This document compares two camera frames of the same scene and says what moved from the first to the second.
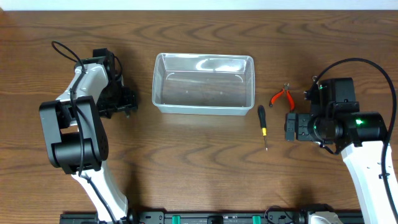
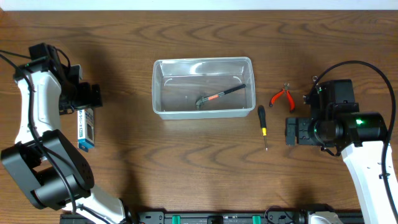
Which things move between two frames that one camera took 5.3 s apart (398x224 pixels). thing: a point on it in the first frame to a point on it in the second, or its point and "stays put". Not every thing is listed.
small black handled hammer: [127, 112] to [213, 96]
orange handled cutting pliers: [286, 86] stays put
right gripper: [301, 133] stays put
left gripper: [125, 99] to [92, 95]
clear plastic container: [203, 83] stays put
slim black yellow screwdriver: [262, 114] stays put
